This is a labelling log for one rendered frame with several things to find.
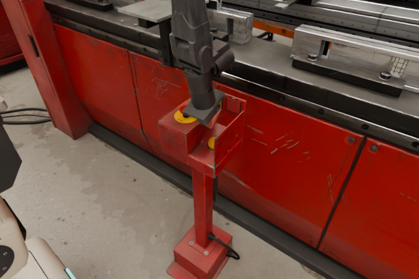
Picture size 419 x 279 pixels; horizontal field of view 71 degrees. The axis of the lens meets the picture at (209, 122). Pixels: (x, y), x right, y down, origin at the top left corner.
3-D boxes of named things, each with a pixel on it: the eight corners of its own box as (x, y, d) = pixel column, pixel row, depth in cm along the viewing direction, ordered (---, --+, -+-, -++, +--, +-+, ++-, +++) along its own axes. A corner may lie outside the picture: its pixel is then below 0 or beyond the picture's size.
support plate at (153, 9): (117, 12, 96) (116, 9, 95) (171, -6, 113) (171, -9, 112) (157, 23, 88) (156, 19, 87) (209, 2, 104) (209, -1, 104)
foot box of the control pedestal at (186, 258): (164, 271, 127) (162, 258, 119) (198, 228, 143) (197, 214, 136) (202, 300, 118) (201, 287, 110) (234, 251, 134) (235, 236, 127)
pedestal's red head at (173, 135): (161, 151, 91) (154, 104, 80) (192, 125, 102) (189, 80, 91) (214, 179, 82) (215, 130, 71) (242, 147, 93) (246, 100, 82)
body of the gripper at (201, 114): (226, 98, 74) (223, 75, 69) (204, 125, 69) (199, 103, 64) (206, 90, 77) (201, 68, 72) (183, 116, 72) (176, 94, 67)
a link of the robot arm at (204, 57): (169, 40, 61) (199, 52, 56) (204, 14, 66) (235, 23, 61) (181, 83, 70) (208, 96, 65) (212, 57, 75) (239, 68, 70)
